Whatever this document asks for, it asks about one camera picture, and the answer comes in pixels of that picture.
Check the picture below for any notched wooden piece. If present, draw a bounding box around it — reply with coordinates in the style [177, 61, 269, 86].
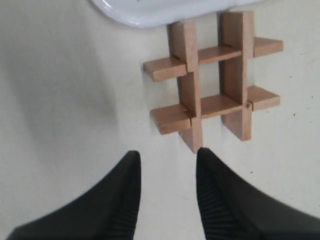
[167, 21, 203, 153]
[143, 37, 284, 82]
[219, 11, 255, 141]
[150, 86, 281, 135]

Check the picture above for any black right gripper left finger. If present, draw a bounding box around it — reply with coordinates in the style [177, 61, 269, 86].
[7, 150, 141, 240]

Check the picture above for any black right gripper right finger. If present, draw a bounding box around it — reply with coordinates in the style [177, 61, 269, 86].
[196, 147, 320, 240]

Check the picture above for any white plastic tray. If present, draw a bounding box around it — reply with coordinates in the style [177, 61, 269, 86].
[92, 0, 255, 28]

